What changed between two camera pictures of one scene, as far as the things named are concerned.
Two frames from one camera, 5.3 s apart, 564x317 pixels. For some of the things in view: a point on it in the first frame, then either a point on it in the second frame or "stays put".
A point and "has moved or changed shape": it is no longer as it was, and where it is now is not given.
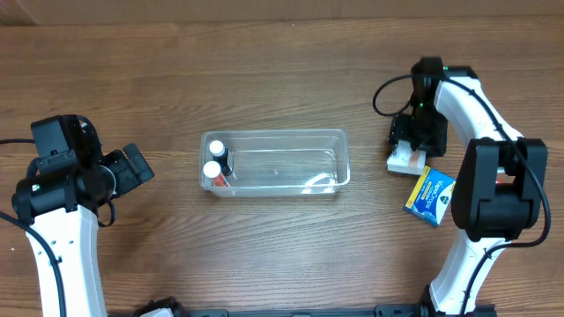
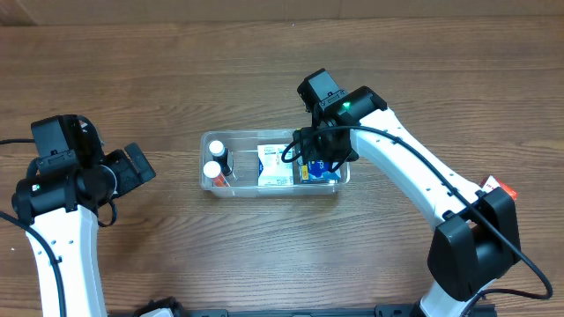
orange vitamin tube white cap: x=211 y=169 stays put
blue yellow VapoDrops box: x=431 y=196 has moved or changed shape
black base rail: x=423 y=311 stays put
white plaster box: x=406 y=160 has moved or changed shape
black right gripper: x=417 y=136 -> x=326 y=150
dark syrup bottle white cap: x=220 y=155 stays put
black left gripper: x=122 y=172 stays put
